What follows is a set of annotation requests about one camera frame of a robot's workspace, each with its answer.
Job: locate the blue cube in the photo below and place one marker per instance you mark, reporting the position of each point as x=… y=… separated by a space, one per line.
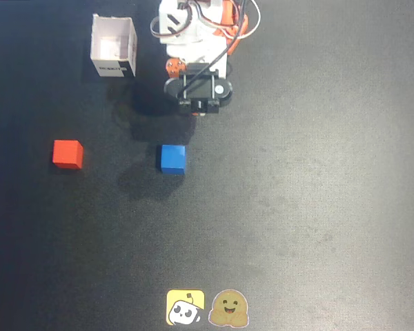
x=172 y=159

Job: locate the brown hugging face sticker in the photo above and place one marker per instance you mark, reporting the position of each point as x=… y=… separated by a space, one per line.
x=228 y=308

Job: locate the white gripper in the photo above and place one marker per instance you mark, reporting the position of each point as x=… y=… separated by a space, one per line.
x=174 y=67

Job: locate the white and orange robot arm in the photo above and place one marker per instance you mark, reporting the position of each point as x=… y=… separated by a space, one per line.
x=179 y=20

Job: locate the white open cardboard box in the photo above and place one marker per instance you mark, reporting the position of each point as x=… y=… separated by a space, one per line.
x=113 y=45

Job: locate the yellow robot sticker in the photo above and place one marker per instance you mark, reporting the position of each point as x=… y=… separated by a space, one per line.
x=185 y=307

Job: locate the red cube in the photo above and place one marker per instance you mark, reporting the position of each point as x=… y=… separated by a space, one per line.
x=67 y=153

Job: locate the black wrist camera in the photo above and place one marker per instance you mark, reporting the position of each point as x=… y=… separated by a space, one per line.
x=201 y=90

